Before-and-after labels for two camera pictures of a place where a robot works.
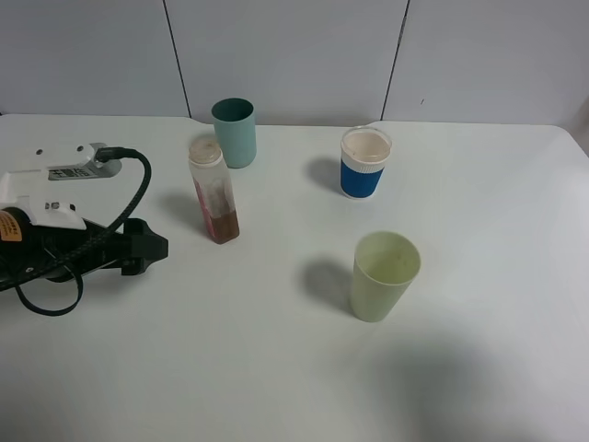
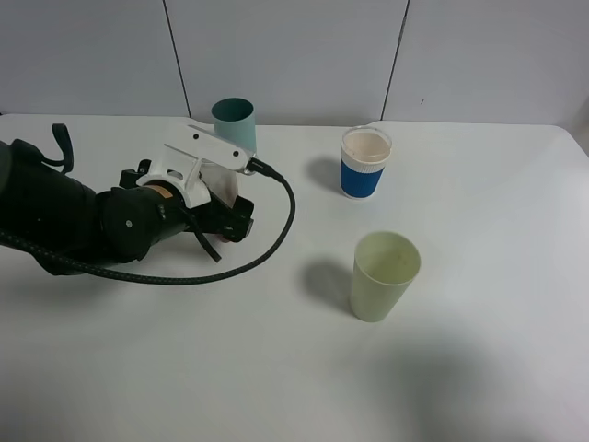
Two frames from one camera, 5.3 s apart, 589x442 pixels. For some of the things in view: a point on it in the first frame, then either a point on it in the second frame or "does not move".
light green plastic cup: [385, 264] does not move
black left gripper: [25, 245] -> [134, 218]
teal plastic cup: [235, 122] does not move
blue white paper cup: [364, 154] does not move
